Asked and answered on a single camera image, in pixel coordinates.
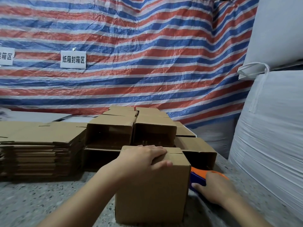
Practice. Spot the person's left hand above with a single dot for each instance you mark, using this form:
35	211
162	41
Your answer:
135	163

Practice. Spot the person's right hand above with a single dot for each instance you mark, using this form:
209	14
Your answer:
217	189

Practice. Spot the person's right thumb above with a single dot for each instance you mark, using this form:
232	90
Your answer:
198	187

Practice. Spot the person's left thumb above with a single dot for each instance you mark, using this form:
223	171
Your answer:
163	165

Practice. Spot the orange blue tape dispenser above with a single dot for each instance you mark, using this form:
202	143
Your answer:
197	178

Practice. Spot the brown cardboard carton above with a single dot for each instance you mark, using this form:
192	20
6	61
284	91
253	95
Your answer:
153	198

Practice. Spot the person's right forearm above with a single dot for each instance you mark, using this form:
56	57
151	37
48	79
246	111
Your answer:
246	215

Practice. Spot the person's left forearm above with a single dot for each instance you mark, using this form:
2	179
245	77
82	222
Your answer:
82	200

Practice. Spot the grey woven sack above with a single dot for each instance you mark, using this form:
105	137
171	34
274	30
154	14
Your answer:
215	137

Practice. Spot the pile of open cardboard boxes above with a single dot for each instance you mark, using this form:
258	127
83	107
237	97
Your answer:
111	130

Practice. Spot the white woven bulk bag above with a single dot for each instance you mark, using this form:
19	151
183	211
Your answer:
277	30
272	139

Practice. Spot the white flat board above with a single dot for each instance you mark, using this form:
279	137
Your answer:
33	116
75	119

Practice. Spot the red blue striped tarp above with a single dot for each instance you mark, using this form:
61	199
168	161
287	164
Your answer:
146	56

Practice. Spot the stack of flattened cardboard sheets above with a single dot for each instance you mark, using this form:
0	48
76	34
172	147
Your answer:
35	151

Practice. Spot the white paper sign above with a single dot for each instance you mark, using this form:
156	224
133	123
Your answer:
6	56
73	59

